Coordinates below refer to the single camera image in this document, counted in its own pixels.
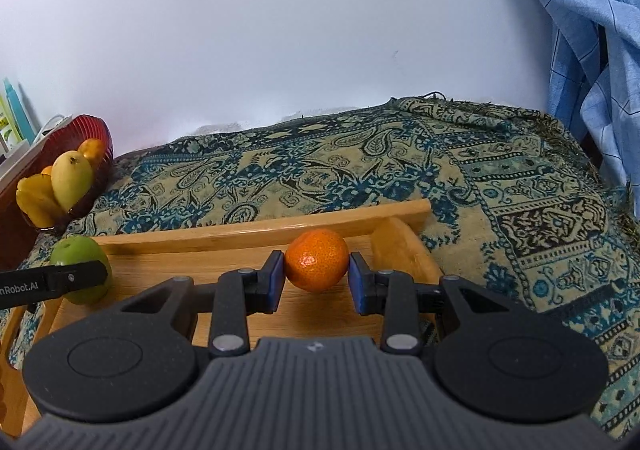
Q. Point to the large orange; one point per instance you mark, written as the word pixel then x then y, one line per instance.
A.
pixel 94 150

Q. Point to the teal bottle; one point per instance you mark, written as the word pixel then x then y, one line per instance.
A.
pixel 17 110

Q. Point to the wooden tray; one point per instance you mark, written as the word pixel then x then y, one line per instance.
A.
pixel 200 265

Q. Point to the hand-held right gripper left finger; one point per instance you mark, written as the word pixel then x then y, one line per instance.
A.
pixel 276 280

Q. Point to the yellow star fruit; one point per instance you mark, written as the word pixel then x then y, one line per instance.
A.
pixel 37 200

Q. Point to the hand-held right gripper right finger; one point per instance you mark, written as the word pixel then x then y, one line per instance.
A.
pixel 356 287

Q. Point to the green apple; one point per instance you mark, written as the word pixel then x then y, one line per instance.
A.
pixel 80 250

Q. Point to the paisley patterned blanket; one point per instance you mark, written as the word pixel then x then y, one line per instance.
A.
pixel 350 165

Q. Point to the yellow mango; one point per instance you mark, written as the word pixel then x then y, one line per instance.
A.
pixel 72 180

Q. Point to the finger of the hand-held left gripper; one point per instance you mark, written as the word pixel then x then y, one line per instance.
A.
pixel 87 275

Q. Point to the white power strip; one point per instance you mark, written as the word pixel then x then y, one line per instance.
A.
pixel 52 125

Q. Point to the blue checked cloth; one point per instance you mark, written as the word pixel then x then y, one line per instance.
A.
pixel 590 55

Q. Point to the red fruit bowl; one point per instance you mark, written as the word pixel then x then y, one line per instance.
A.
pixel 95 128

